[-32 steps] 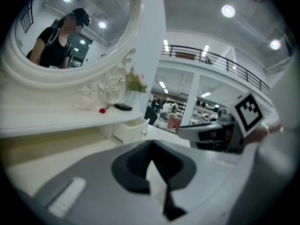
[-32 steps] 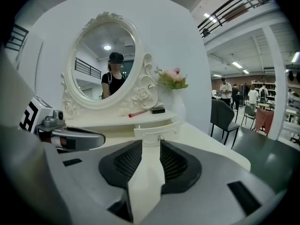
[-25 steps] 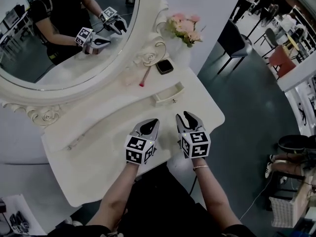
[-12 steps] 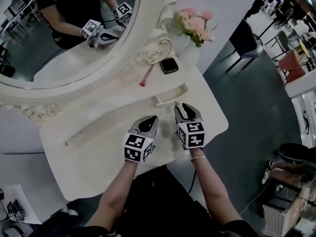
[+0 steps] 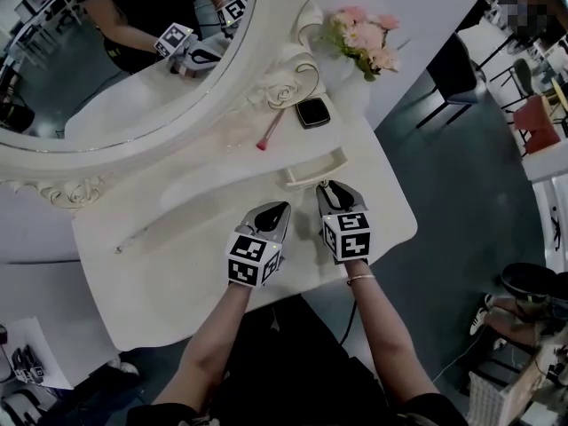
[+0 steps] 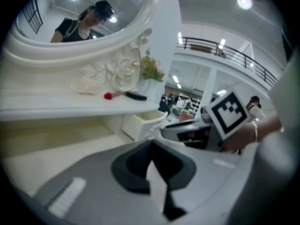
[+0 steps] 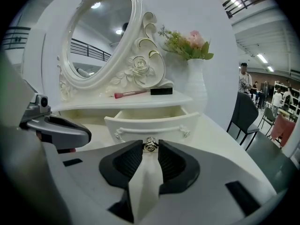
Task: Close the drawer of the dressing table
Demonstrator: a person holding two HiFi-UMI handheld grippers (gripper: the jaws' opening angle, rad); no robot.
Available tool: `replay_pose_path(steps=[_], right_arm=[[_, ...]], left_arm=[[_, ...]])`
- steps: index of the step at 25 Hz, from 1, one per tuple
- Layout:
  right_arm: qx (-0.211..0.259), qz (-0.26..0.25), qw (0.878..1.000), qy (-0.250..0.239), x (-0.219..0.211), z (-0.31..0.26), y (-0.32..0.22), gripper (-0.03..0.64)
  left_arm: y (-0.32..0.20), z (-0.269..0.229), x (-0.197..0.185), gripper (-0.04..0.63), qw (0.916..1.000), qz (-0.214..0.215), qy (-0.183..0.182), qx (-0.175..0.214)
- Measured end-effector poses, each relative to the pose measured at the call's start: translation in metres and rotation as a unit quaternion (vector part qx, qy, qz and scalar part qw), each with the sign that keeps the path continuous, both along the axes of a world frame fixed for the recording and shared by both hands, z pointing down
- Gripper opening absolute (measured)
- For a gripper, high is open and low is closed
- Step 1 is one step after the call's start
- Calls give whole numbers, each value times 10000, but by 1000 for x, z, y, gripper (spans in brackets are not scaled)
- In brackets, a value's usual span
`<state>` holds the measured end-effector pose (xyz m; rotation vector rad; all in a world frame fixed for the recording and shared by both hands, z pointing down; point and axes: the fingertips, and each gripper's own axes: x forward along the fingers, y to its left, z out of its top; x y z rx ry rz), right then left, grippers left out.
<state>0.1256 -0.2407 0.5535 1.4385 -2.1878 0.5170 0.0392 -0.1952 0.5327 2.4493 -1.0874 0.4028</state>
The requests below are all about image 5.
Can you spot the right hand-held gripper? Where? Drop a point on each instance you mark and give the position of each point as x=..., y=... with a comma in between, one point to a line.
x=350, y=238

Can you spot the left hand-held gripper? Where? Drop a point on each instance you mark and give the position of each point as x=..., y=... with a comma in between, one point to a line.
x=248, y=260

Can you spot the white vanity drawer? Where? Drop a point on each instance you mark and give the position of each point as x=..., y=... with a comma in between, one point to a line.
x=310, y=169

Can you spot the person's right forearm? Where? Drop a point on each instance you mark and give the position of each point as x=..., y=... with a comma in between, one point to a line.
x=386, y=340

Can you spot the person's left forearm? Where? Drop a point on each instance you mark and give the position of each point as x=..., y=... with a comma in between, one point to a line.
x=208, y=349

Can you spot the black compact case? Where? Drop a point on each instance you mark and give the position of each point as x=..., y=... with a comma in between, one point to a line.
x=313, y=112

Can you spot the pink makeup brush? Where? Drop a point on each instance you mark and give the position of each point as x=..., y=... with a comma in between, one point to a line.
x=270, y=130

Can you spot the white flower vase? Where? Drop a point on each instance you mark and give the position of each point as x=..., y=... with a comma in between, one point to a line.
x=344, y=82

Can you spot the thin silver stick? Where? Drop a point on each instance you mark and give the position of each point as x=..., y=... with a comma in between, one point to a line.
x=137, y=236

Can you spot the person's black shirt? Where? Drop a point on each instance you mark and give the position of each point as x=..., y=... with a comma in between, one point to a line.
x=288, y=371

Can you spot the pink flower bouquet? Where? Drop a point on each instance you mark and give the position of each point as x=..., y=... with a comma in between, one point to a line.
x=359, y=38

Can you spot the black chair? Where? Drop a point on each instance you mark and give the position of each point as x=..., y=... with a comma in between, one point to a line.
x=452, y=78

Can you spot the person's white shoe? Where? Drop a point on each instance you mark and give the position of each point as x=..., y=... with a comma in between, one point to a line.
x=126, y=368

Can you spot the red stool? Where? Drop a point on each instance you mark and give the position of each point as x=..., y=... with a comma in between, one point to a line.
x=537, y=127

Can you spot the white table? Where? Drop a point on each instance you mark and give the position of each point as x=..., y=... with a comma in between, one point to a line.
x=548, y=164

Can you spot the dark slim chair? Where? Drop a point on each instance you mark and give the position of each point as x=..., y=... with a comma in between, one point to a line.
x=523, y=76

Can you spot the white woven basket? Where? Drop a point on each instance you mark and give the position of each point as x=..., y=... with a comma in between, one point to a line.
x=486, y=397

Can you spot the white paper sheet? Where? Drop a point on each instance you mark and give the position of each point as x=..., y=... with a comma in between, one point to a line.
x=53, y=353

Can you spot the wooden box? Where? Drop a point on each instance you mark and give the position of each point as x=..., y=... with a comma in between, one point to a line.
x=532, y=384

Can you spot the spare hand-held gripper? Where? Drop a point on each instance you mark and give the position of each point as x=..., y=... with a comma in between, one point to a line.
x=26, y=364

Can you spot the oval mirror with ornate frame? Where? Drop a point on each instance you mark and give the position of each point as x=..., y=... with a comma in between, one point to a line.
x=44, y=158

